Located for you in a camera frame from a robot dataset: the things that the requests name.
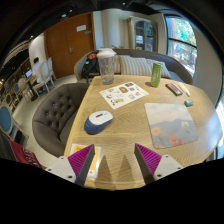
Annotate grey tufted armchair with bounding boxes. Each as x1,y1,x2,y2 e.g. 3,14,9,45
31,82,90,158

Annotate clear shaker bottle white lid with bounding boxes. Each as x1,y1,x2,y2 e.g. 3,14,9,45
96,47,118,85

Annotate white and blue computer mouse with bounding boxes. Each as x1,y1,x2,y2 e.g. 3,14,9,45
83,110,114,136

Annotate open laptop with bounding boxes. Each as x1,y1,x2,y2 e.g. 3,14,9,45
24,68,34,79

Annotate white sticker sheet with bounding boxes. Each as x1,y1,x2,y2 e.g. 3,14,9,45
99,81,150,111

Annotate grey curved sofa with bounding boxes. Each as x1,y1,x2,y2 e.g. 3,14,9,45
73,48,194,86

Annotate blue upholstered chairs group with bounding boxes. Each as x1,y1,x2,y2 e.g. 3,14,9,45
0,78,26,141

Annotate person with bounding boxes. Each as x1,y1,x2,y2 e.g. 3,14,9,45
31,56,43,84

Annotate red printed cloth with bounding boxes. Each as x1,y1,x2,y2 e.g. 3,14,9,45
8,138,43,170

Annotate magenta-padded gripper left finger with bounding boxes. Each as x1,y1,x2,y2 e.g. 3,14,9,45
44,143,96,187

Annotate black-framed window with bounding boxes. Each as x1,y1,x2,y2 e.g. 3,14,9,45
164,14,198,78

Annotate black and red flat box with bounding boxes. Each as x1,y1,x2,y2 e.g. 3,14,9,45
165,82,184,97

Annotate green drink can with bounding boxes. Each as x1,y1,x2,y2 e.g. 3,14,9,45
150,62,164,89

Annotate white tube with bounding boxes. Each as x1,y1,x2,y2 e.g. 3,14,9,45
177,82,192,98

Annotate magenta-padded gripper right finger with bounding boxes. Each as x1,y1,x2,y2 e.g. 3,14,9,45
133,143,184,185

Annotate black backpack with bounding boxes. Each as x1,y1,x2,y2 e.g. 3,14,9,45
81,52,101,79

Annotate white dining chair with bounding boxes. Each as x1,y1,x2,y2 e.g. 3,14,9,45
33,60,54,95
46,57,57,82

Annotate glass-front cabinet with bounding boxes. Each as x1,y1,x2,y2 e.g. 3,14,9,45
127,16,158,53

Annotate yellow and white booklet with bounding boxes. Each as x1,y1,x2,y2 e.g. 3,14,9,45
68,143,102,179

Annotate striped cushion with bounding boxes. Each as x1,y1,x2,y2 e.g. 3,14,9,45
113,54,122,75
146,58,172,80
119,55,153,77

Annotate wooden door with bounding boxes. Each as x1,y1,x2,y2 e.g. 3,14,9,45
44,12,96,80

